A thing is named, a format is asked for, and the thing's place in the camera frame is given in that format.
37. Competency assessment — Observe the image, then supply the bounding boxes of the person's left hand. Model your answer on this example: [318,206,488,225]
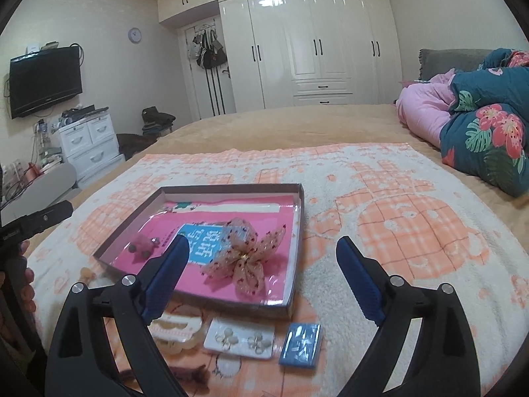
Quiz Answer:
[19,240,36,314]

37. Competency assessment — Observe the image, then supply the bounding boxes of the purple wall clock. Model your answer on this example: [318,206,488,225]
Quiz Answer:
[128,27,142,44]

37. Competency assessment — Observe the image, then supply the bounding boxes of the tan bedspread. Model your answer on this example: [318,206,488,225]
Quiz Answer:
[24,103,529,253]

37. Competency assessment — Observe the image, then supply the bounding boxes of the white drawer cabinet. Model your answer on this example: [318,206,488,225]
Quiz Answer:
[52,108,126,189]

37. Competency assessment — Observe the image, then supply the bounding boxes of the orange white plush blanket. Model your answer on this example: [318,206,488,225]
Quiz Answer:
[29,144,528,396]

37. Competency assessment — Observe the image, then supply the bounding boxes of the floral blue quilt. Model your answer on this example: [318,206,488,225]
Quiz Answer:
[440,48,528,197]

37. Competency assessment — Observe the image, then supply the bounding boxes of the bags hanging on door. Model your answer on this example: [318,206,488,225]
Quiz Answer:
[187,29,228,70]

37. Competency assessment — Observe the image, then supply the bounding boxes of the pearl flower earrings card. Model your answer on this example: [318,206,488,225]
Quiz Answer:
[203,317,275,359]

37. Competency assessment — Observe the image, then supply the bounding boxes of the white door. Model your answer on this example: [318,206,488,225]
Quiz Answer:
[178,15,236,121]

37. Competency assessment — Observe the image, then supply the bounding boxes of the white wardrobe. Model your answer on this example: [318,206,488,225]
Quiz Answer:
[158,0,402,112]

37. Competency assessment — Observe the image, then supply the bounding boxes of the dotted organza bow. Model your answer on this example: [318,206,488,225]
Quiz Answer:
[201,218,286,298]

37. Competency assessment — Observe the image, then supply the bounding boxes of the brown cardboard tray box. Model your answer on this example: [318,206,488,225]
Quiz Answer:
[94,184,304,319]

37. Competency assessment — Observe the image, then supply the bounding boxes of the pile of dark clothes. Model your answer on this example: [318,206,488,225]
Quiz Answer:
[117,106,176,160]

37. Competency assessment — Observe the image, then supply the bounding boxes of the pink pompom hair clip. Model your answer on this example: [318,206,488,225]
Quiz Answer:
[126,233,160,260]

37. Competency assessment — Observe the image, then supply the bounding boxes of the grey chair back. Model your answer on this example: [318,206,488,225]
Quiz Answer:
[1,163,81,223]

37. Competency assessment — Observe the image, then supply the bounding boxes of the black wall television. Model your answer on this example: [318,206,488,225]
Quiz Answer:
[8,46,82,119]

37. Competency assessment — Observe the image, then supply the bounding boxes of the maroon hair clip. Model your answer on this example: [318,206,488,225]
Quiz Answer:
[119,365,210,391]

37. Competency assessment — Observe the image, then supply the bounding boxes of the small blue box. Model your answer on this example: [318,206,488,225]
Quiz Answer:
[279,323,322,369]

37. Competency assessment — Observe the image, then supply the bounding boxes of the cream claw hair clip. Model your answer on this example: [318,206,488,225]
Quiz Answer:
[148,313,203,355]

